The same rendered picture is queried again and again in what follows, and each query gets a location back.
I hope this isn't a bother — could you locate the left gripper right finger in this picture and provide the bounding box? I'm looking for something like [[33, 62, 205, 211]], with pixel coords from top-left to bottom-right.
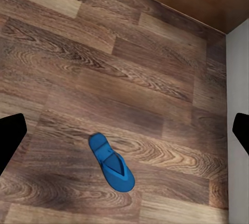
[[232, 113, 249, 155]]

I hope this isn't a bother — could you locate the sandal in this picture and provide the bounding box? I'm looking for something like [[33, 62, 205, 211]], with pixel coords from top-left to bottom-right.
[[89, 133, 135, 192]]

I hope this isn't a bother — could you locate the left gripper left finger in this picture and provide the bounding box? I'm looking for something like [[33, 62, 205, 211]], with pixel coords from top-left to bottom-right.
[[0, 113, 27, 175]]

